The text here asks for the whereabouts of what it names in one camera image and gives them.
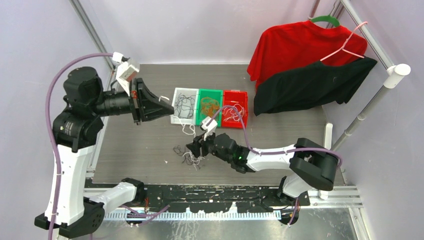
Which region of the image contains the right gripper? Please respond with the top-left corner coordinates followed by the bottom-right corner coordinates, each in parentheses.
top-left (186, 127), bottom-right (233, 164)

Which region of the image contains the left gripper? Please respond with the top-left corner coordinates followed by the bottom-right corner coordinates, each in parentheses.
top-left (89, 77), bottom-right (174, 125)

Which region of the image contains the black cable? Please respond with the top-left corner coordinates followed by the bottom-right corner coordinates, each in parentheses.
top-left (172, 145), bottom-right (205, 168)
top-left (174, 94), bottom-right (197, 120)
top-left (173, 93), bottom-right (196, 119)

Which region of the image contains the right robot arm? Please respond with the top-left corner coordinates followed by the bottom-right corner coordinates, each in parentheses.
top-left (186, 133), bottom-right (342, 206)

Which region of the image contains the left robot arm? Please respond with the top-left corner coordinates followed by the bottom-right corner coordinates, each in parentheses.
top-left (34, 66), bottom-right (174, 239)

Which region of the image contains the white plastic bin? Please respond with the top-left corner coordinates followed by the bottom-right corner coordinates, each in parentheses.
top-left (170, 87), bottom-right (199, 125)

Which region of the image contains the red plastic bin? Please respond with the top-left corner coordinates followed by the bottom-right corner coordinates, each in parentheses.
top-left (221, 90), bottom-right (249, 129)

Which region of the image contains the green plastic bin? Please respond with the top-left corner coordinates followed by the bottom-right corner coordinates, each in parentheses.
top-left (195, 88), bottom-right (224, 126)

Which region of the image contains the red t-shirt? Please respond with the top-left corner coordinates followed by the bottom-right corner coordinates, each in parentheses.
top-left (247, 20), bottom-right (368, 86)

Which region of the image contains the black t-shirt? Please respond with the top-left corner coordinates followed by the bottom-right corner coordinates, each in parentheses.
top-left (253, 57), bottom-right (378, 116)

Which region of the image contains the pink clothes hanger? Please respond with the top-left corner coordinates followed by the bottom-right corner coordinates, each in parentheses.
top-left (319, 21), bottom-right (368, 62)

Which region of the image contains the green clothes hanger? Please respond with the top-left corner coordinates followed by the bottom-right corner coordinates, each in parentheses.
top-left (310, 15), bottom-right (341, 27)

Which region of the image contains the metal clothes rack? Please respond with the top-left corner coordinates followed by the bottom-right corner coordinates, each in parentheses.
top-left (308, 0), bottom-right (412, 201)

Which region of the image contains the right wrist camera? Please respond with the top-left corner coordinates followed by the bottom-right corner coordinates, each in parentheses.
top-left (200, 116), bottom-right (218, 141)

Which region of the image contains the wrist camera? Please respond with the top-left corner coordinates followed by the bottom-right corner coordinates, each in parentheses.
top-left (200, 116), bottom-right (218, 141)
top-left (116, 57), bottom-right (140, 96)

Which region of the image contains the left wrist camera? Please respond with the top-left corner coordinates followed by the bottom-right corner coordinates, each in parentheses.
top-left (116, 57), bottom-right (140, 96)

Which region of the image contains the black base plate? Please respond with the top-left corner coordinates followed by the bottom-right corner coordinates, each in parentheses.
top-left (126, 184), bottom-right (295, 214)

